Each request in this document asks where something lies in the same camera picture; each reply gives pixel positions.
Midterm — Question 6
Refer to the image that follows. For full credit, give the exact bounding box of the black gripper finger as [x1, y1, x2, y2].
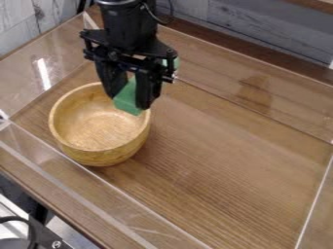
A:
[135, 70, 163, 110]
[95, 60, 127, 99]

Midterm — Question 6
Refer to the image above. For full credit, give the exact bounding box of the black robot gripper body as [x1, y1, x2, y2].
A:
[79, 0, 177, 72]

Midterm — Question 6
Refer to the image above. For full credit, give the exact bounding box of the green rectangular block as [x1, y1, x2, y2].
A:
[113, 56, 180, 116]

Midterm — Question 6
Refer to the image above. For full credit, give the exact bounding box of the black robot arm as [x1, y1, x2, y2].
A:
[79, 0, 178, 116]

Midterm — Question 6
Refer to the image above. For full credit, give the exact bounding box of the brown wooden bowl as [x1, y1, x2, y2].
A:
[48, 82, 151, 167]

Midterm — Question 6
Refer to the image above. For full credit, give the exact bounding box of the clear acrylic corner bracket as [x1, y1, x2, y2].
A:
[82, 12, 99, 30]

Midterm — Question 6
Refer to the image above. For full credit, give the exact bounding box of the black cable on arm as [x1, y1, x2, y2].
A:
[141, 0, 175, 26]

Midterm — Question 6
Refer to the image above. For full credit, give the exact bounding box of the clear acrylic front wall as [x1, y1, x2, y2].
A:
[0, 121, 213, 249]

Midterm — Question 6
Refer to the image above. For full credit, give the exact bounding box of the black cable bottom left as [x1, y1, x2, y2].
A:
[0, 215, 38, 249]

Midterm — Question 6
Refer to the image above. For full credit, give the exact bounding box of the black metal table bracket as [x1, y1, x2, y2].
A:
[28, 217, 74, 249]

